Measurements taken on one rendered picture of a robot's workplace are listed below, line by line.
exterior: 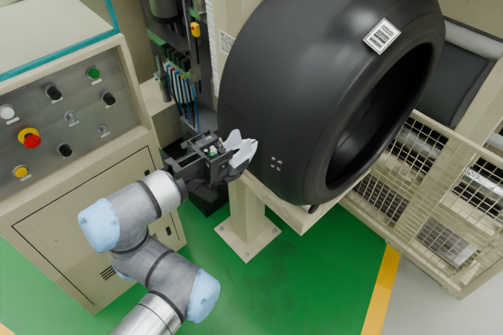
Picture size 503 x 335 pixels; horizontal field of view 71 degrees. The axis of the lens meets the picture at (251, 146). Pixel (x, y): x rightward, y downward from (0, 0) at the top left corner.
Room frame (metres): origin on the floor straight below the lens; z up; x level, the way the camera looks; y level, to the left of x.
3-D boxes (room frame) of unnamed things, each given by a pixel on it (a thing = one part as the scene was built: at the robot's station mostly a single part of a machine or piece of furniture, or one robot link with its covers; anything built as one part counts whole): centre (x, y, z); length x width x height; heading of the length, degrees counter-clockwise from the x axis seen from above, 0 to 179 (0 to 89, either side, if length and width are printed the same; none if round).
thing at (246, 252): (0.95, 0.02, 0.01); 0.27 x 0.27 x 0.02; 43
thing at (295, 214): (0.68, -0.06, 0.84); 0.36 x 0.09 x 0.06; 43
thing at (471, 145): (0.83, -0.57, 0.65); 0.90 x 0.02 x 0.70; 43
